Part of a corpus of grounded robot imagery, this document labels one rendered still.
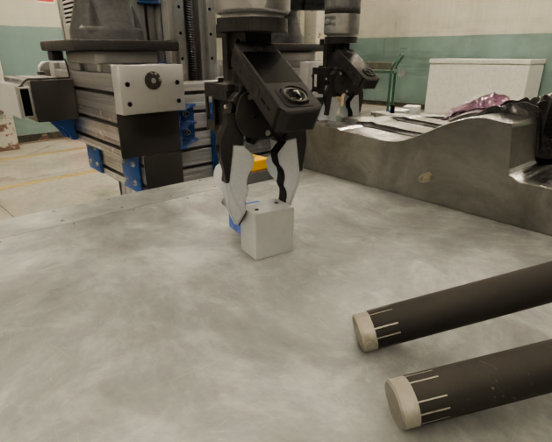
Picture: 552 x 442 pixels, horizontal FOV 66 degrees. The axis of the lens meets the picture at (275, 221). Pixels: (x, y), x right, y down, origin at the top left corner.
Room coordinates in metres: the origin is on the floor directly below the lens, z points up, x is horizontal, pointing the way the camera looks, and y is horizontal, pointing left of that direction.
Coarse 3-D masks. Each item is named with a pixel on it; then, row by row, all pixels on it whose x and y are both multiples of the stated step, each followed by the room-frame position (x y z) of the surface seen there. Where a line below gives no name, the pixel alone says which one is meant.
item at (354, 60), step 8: (336, 56) 0.96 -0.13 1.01; (344, 56) 0.94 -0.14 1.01; (352, 56) 0.95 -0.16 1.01; (344, 64) 0.94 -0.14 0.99; (352, 64) 0.92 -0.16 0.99; (360, 64) 0.93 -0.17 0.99; (352, 72) 0.91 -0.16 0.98; (360, 72) 0.90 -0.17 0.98; (368, 72) 0.90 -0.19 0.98; (352, 80) 0.91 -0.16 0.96; (360, 80) 0.89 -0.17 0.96; (368, 80) 0.88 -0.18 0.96; (376, 80) 0.90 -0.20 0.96; (360, 88) 0.89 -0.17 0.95; (368, 88) 0.90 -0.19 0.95
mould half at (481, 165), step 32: (320, 128) 0.79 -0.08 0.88; (352, 128) 0.77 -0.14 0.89; (416, 128) 0.79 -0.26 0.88; (448, 128) 0.60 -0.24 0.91; (480, 128) 0.57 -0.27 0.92; (512, 128) 0.54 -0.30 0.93; (320, 160) 0.79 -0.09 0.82; (352, 160) 0.73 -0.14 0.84; (384, 160) 0.68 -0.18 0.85; (416, 160) 0.64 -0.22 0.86; (448, 160) 0.60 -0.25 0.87; (480, 160) 0.56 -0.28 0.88; (512, 160) 0.54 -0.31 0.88; (544, 160) 0.64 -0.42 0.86; (416, 192) 0.63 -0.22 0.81; (448, 192) 0.59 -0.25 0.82; (480, 192) 0.56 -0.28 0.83; (512, 192) 0.53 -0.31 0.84; (544, 192) 0.50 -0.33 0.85; (512, 224) 0.52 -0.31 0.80; (544, 224) 0.49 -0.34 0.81
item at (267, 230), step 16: (256, 208) 0.44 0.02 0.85; (272, 208) 0.44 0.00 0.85; (288, 208) 0.44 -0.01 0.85; (240, 224) 0.45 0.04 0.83; (256, 224) 0.42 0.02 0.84; (272, 224) 0.43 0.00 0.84; (288, 224) 0.44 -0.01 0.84; (256, 240) 0.42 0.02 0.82; (272, 240) 0.43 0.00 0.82; (288, 240) 0.44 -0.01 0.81; (256, 256) 0.42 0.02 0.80
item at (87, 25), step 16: (80, 0) 0.96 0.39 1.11; (96, 0) 0.95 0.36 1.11; (112, 0) 0.96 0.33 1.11; (128, 0) 1.00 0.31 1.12; (80, 16) 0.95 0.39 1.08; (96, 16) 0.94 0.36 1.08; (112, 16) 0.95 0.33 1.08; (128, 16) 0.98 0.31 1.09; (80, 32) 0.94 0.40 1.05; (96, 32) 0.93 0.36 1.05; (112, 32) 0.94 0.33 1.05; (128, 32) 0.96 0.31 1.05
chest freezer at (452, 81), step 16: (432, 64) 7.42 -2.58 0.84; (448, 64) 7.22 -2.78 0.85; (464, 64) 7.05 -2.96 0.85; (480, 64) 6.88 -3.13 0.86; (496, 64) 6.75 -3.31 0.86; (512, 64) 6.75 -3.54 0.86; (528, 64) 6.39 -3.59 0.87; (432, 80) 7.39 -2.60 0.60; (448, 80) 7.19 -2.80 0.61; (464, 80) 7.01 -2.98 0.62; (480, 80) 6.84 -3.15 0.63; (496, 80) 6.68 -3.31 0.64; (512, 80) 6.52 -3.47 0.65; (528, 80) 6.45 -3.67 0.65; (432, 96) 7.37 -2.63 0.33; (448, 96) 7.17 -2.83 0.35; (464, 96) 6.98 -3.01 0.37; (512, 96) 6.49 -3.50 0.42; (528, 96) 6.57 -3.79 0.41; (432, 112) 7.34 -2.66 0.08
